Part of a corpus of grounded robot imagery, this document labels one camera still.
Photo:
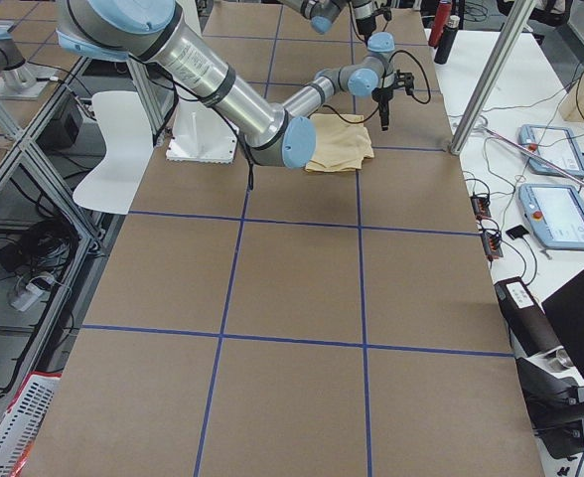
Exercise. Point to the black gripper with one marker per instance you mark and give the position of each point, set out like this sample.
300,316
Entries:
362,14
382,95

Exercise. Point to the beige long sleeve shirt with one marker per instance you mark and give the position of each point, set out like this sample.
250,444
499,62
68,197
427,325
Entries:
341,146

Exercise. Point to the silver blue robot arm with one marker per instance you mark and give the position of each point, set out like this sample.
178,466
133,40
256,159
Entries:
156,32
323,14

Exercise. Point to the red water bottle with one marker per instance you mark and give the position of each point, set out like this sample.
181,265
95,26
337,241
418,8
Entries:
443,11

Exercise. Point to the black water bottle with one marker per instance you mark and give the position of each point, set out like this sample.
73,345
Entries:
447,40

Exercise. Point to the upper small circuit board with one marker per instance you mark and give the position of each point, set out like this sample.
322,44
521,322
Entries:
481,206

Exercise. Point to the small circuit board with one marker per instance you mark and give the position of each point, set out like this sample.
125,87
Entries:
492,244
481,206

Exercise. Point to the lower small circuit board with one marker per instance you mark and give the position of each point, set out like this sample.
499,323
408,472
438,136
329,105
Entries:
492,244

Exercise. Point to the upper blue teach pendant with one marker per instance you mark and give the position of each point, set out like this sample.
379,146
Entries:
554,144

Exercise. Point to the blue teach pendant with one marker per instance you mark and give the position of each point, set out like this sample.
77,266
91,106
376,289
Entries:
555,214
554,144

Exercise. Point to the lower blue teach pendant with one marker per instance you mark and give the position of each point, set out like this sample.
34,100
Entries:
555,214

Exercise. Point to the white plastic chair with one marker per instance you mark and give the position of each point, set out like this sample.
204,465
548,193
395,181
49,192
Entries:
112,184

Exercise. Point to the black desk device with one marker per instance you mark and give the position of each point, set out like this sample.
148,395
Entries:
554,399

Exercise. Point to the white red plastic basket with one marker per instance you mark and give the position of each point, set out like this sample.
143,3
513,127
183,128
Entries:
22,420

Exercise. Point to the aluminium frame post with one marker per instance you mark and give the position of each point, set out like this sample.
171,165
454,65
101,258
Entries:
519,15

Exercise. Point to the white pedestal column base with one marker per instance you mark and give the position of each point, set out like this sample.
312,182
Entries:
199,134

